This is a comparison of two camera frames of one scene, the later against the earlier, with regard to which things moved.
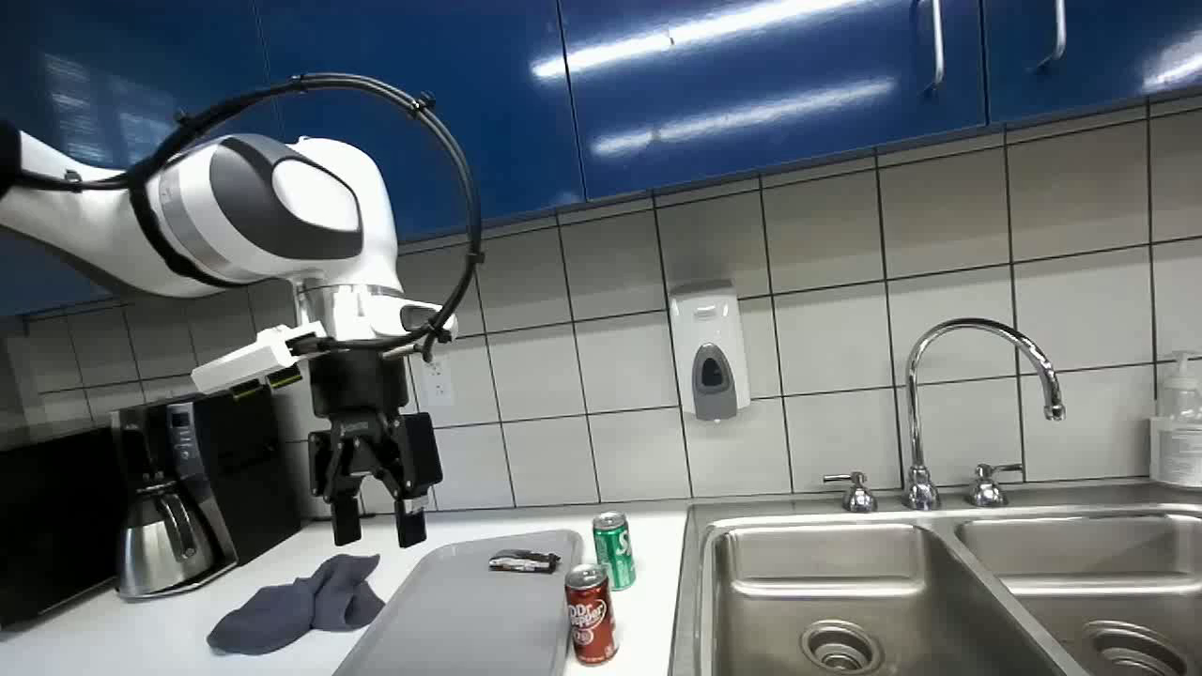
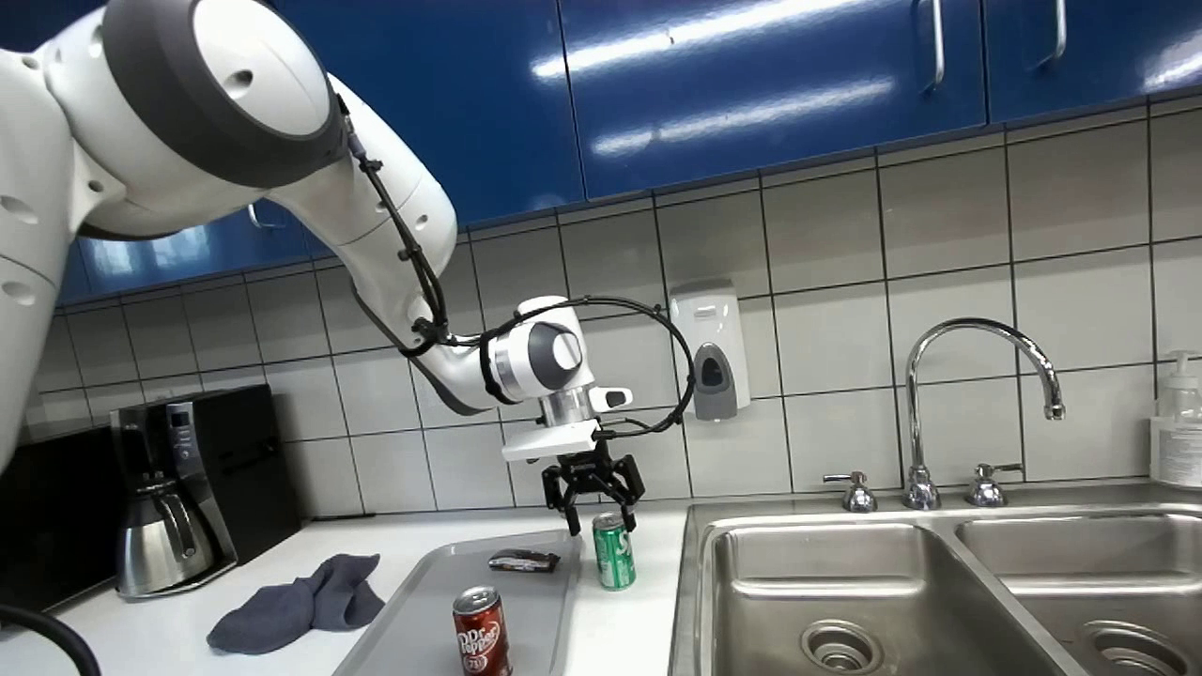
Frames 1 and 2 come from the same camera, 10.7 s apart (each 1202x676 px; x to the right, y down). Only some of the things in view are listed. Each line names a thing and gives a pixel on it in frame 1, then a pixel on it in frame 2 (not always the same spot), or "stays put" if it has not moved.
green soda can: x=612 y=546 stays put
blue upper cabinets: x=576 y=102 stays put
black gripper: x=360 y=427 -> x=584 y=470
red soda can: x=591 y=619 -> x=481 y=634
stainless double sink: x=1104 y=587 stays put
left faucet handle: x=857 y=498 stays put
